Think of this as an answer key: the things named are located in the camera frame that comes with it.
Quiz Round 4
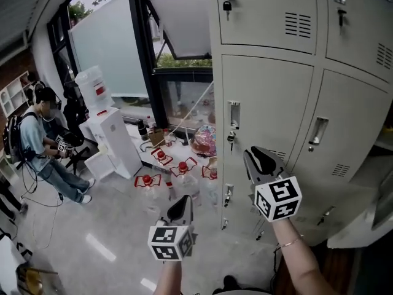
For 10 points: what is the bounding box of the black tripod stand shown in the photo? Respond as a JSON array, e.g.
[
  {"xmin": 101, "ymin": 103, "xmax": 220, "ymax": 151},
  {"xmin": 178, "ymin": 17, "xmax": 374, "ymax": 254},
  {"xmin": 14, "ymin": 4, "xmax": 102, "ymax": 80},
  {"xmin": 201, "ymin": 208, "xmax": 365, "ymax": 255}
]
[{"xmin": 63, "ymin": 83, "xmax": 91, "ymax": 176}]

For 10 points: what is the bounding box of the brown cardboard box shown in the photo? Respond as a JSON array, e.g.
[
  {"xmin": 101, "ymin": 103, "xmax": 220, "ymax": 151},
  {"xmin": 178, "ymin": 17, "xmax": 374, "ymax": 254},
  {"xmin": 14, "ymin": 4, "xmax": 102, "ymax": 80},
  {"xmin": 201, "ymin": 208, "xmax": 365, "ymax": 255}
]
[{"xmin": 147, "ymin": 127, "xmax": 168, "ymax": 149}]

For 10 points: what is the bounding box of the white water dispenser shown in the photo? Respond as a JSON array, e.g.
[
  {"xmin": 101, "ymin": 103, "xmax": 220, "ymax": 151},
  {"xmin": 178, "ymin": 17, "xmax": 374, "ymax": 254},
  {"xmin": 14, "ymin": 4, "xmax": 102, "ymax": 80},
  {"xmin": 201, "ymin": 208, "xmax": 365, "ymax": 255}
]
[{"xmin": 79, "ymin": 106, "xmax": 144, "ymax": 179}]

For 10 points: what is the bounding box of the person's black shoe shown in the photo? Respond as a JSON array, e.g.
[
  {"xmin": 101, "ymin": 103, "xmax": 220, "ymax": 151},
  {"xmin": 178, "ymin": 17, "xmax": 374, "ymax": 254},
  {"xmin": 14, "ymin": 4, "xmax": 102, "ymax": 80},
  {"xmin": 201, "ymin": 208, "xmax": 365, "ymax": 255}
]
[{"xmin": 222, "ymin": 274, "xmax": 243, "ymax": 292}]

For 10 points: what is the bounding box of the person's left forearm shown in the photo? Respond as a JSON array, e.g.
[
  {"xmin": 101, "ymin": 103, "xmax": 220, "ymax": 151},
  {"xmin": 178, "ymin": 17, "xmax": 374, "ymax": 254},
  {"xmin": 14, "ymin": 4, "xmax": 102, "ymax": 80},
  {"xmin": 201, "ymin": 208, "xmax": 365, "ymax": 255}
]
[{"xmin": 153, "ymin": 259, "xmax": 185, "ymax": 295}]

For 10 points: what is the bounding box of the black thermos flask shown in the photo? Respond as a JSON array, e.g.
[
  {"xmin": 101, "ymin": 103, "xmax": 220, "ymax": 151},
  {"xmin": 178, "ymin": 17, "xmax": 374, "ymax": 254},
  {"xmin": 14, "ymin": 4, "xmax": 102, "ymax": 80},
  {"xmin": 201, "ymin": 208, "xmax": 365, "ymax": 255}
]
[{"xmin": 137, "ymin": 120, "xmax": 149, "ymax": 141}]

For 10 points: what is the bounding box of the dark wooden slat platform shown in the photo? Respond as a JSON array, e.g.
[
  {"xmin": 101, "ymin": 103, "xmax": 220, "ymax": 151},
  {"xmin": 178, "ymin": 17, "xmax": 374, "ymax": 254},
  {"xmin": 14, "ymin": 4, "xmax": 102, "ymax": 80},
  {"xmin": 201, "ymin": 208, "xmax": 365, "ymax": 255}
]
[{"xmin": 274, "ymin": 243, "xmax": 357, "ymax": 295}]

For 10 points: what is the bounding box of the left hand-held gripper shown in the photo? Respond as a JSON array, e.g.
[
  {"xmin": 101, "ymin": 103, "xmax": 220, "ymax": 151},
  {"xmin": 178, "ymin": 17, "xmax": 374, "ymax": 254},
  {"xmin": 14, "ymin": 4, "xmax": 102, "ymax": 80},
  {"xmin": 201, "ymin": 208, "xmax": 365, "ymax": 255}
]
[{"xmin": 147, "ymin": 194, "xmax": 195, "ymax": 262}]

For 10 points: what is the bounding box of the person's right forearm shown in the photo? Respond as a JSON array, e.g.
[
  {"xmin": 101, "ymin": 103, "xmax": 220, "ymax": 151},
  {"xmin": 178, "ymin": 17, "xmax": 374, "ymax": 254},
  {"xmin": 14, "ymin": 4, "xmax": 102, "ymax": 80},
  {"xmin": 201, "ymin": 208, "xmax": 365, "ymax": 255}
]
[{"xmin": 271, "ymin": 218, "xmax": 337, "ymax": 295}]

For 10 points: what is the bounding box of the thin gold bracelet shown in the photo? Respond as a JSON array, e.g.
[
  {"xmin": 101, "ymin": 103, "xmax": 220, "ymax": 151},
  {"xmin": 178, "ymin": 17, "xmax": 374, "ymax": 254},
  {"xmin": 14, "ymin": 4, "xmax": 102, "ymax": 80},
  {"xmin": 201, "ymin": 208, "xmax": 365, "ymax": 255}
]
[{"xmin": 279, "ymin": 237, "xmax": 303, "ymax": 248}]

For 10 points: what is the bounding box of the clear water jug red cap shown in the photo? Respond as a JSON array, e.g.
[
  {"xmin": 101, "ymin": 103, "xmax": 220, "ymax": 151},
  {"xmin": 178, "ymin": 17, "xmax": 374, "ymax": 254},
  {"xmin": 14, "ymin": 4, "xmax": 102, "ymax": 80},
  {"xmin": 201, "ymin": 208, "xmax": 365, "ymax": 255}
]
[
  {"xmin": 201, "ymin": 158, "xmax": 219, "ymax": 208},
  {"xmin": 150, "ymin": 147, "xmax": 173, "ymax": 173},
  {"xmin": 169, "ymin": 157, "xmax": 202, "ymax": 207},
  {"xmin": 134, "ymin": 173, "xmax": 166, "ymax": 214}
]

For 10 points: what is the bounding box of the white box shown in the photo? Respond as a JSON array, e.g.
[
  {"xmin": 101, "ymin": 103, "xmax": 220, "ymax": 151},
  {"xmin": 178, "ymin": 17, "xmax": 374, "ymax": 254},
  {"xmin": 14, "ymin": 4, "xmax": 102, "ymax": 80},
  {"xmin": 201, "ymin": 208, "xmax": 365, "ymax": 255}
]
[{"xmin": 84, "ymin": 152, "xmax": 122, "ymax": 183}]

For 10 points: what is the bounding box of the white open shelf unit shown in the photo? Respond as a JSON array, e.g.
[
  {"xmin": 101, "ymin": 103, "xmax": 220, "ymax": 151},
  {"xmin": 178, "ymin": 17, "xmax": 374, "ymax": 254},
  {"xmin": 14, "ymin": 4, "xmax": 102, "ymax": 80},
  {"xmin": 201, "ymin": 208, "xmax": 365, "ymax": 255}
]
[{"xmin": 0, "ymin": 71, "xmax": 31, "ymax": 118}]

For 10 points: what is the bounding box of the colourful foil balloon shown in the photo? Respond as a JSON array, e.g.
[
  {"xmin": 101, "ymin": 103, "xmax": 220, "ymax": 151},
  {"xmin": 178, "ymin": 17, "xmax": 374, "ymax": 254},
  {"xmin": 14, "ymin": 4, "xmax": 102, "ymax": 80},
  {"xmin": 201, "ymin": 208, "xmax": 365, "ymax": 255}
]
[{"xmin": 189, "ymin": 124, "xmax": 217, "ymax": 157}]

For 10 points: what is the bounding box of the white awning window pane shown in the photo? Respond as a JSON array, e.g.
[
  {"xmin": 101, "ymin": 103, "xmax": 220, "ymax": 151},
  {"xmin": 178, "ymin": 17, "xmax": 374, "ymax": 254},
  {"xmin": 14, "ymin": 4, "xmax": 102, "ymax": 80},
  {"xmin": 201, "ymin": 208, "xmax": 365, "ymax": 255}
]
[{"xmin": 146, "ymin": 0, "xmax": 213, "ymax": 61}]

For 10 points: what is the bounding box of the grey metal locker cabinet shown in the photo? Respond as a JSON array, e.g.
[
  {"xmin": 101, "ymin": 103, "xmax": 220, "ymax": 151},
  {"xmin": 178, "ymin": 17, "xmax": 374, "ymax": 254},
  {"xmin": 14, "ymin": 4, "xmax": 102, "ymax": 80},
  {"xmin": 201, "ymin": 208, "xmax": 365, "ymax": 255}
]
[{"xmin": 204, "ymin": 0, "xmax": 393, "ymax": 247}]

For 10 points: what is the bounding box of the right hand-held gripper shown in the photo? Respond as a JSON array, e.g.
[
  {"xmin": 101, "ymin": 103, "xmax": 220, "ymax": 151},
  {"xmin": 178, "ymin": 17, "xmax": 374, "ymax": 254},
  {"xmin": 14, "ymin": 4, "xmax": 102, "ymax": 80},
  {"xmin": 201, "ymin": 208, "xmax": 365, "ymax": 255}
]
[{"xmin": 244, "ymin": 146, "xmax": 303, "ymax": 223}]

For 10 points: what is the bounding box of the yellow wooden chair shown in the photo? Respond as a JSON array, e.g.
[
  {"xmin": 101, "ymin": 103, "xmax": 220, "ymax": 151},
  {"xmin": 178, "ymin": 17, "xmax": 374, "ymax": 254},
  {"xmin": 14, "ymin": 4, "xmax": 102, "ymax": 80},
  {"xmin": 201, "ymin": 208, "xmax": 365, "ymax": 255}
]
[{"xmin": 17, "ymin": 264, "xmax": 59, "ymax": 295}]

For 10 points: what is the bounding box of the frosted glass panel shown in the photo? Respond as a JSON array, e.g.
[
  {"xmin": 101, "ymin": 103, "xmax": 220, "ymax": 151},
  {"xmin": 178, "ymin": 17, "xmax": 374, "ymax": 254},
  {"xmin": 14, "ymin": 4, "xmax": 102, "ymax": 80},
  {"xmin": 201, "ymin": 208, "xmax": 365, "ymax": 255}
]
[{"xmin": 68, "ymin": 0, "xmax": 150, "ymax": 98}]

